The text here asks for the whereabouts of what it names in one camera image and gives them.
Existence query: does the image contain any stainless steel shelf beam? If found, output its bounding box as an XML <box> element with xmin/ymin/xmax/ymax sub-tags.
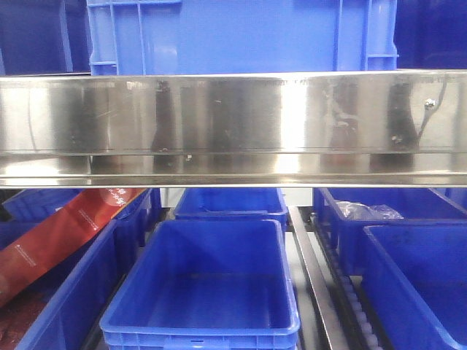
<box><xmin>1</xmin><ymin>70</ymin><xmax>466</xmax><ymax>188</ymax></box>

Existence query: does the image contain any blue crate upper shelf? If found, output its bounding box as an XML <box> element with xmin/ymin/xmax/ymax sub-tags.
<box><xmin>87</xmin><ymin>0</ymin><xmax>398</xmax><ymax>75</ymax></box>

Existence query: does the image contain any blue bin centre rear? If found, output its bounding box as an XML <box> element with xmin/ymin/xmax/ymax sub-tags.
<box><xmin>174</xmin><ymin>187</ymin><xmax>288</xmax><ymax>231</ymax></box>

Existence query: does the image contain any blue bin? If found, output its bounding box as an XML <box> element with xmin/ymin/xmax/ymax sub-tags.
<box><xmin>362</xmin><ymin>224</ymin><xmax>466</xmax><ymax>349</ymax></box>
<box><xmin>1</xmin><ymin>189</ymin><xmax>161</xmax><ymax>349</ymax></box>
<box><xmin>312</xmin><ymin>187</ymin><xmax>467</xmax><ymax>277</ymax></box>
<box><xmin>174</xmin><ymin>187</ymin><xmax>288</xmax><ymax>231</ymax></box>
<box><xmin>100</xmin><ymin>219</ymin><xmax>300</xmax><ymax>349</ymax></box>

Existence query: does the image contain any blue bin centre front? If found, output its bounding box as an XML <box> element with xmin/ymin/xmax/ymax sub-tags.
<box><xmin>100</xmin><ymin>219</ymin><xmax>300</xmax><ymax>349</ymax></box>

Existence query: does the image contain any clear plastic bag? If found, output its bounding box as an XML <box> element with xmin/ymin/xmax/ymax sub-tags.
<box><xmin>337</xmin><ymin>201</ymin><xmax>404</xmax><ymax>220</ymax></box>

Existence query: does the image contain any blue bin right rear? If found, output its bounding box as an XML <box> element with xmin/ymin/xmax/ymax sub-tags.
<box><xmin>312</xmin><ymin>187</ymin><xmax>467</xmax><ymax>277</ymax></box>

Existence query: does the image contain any blue bin right front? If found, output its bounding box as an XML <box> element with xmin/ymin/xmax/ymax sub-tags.
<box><xmin>362</xmin><ymin>224</ymin><xmax>466</xmax><ymax>349</ymax></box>

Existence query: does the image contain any blue bin left front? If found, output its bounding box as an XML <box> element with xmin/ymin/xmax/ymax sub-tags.
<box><xmin>1</xmin><ymin>189</ymin><xmax>161</xmax><ymax>349</ymax></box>

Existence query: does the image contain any red packaging bag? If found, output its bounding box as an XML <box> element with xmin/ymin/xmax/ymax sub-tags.
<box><xmin>1</xmin><ymin>187</ymin><xmax>144</xmax><ymax>306</ymax></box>

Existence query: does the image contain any steel roller track rail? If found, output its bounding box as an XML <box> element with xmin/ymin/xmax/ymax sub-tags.
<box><xmin>289</xmin><ymin>206</ymin><xmax>349</xmax><ymax>349</ymax></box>

